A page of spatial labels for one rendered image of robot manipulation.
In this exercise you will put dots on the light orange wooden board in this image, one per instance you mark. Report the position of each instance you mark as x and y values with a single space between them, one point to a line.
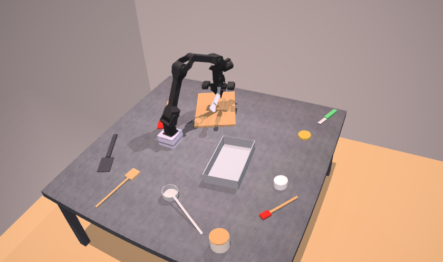
224 115

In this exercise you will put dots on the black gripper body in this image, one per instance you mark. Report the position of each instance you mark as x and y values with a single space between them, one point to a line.
218 81

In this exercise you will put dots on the yellow flat disc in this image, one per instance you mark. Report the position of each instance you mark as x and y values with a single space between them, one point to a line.
304 135

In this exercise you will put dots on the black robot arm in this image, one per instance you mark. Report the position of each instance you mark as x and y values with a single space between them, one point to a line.
171 111

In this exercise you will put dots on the dark grey spatula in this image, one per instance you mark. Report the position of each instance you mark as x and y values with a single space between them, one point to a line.
106 163

